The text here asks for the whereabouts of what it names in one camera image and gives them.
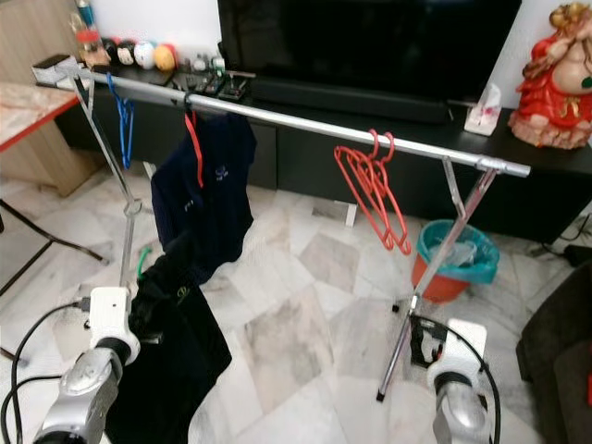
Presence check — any black round toy figurine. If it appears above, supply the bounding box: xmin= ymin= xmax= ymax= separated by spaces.
xmin=102 ymin=37 xmax=133 ymax=68

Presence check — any small white box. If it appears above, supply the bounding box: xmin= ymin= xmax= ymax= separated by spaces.
xmin=31 ymin=53 xmax=78 ymax=87

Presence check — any black shirt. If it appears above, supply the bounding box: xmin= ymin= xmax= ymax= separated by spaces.
xmin=105 ymin=230 xmax=235 ymax=444

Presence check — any black and red hanger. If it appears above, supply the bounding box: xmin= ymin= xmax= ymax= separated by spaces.
xmin=182 ymin=95 xmax=205 ymax=190

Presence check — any red robed figurine statue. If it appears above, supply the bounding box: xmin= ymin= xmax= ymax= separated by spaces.
xmin=506 ymin=1 xmax=592 ymax=150

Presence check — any green plastic hanger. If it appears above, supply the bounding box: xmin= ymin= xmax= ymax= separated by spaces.
xmin=135 ymin=244 xmax=154 ymax=279

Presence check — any gold trophy blue globe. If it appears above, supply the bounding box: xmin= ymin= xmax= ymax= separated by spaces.
xmin=68 ymin=0 xmax=104 ymax=67

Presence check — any white pink tissue box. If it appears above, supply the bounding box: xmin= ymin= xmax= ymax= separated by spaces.
xmin=463 ymin=82 xmax=503 ymax=138

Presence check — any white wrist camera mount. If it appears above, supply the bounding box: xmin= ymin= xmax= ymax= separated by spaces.
xmin=425 ymin=318 xmax=489 ymax=386
xmin=87 ymin=285 xmax=142 ymax=344

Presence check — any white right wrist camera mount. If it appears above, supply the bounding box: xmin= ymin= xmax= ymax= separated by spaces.
xmin=425 ymin=318 xmax=489 ymax=386

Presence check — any white round toy figurine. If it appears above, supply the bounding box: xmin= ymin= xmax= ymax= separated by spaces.
xmin=131 ymin=39 xmax=157 ymax=71

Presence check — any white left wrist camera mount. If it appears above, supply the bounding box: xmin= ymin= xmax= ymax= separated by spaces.
xmin=87 ymin=285 xmax=142 ymax=344

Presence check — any orange bin with teal bag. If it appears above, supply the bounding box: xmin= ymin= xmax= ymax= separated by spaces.
xmin=411 ymin=218 xmax=503 ymax=305

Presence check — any pink marble top table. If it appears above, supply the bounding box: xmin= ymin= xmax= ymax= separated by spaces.
xmin=0 ymin=80 xmax=80 ymax=367

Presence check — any blue plastic hanger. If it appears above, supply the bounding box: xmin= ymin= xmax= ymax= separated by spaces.
xmin=105 ymin=71 xmax=136 ymax=173

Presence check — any navy blue shirt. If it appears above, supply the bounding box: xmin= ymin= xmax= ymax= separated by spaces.
xmin=150 ymin=110 xmax=259 ymax=289

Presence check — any black soundbar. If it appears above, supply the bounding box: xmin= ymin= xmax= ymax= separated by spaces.
xmin=249 ymin=75 xmax=453 ymax=127

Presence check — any black flat television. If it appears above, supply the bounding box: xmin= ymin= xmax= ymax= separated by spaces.
xmin=216 ymin=0 xmax=524 ymax=104

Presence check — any orange round toy figurine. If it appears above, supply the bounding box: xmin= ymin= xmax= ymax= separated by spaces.
xmin=153 ymin=43 xmax=179 ymax=74

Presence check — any silver metal clothes rack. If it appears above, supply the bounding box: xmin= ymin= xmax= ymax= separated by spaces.
xmin=31 ymin=64 xmax=533 ymax=404

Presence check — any black television console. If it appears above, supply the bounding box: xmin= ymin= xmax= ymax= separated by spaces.
xmin=55 ymin=64 xmax=592 ymax=247

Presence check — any red plastic hanger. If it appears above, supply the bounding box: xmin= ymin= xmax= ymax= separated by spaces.
xmin=334 ymin=129 xmax=406 ymax=253
xmin=339 ymin=131 xmax=413 ymax=258

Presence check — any dark brown sofa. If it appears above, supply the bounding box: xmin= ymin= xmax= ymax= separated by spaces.
xmin=515 ymin=263 xmax=592 ymax=444

